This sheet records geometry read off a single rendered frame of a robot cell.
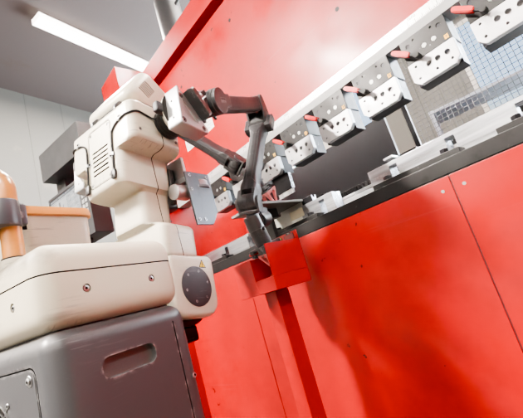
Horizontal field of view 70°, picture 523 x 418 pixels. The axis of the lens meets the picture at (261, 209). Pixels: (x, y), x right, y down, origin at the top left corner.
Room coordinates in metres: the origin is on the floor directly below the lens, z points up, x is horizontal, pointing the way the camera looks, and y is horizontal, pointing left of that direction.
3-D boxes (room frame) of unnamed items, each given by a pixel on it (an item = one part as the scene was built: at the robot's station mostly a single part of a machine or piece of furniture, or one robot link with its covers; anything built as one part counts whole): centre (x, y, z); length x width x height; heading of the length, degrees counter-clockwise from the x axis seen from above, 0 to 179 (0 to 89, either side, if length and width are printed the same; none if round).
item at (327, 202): (1.62, -0.17, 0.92); 0.39 x 0.06 x 0.10; 45
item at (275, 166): (1.67, -0.11, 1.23); 0.15 x 0.09 x 0.17; 45
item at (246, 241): (2.05, 0.26, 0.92); 0.50 x 0.06 x 0.10; 45
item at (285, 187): (1.66, -0.13, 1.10); 0.10 x 0.02 x 0.10; 45
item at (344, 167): (2.18, -0.33, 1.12); 1.13 x 0.02 x 0.44; 45
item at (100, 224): (2.14, 1.06, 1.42); 0.45 x 0.12 x 0.36; 57
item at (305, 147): (1.53, -0.25, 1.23); 0.15 x 0.09 x 0.17; 45
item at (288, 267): (1.31, 0.03, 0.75); 0.20 x 0.16 x 0.18; 42
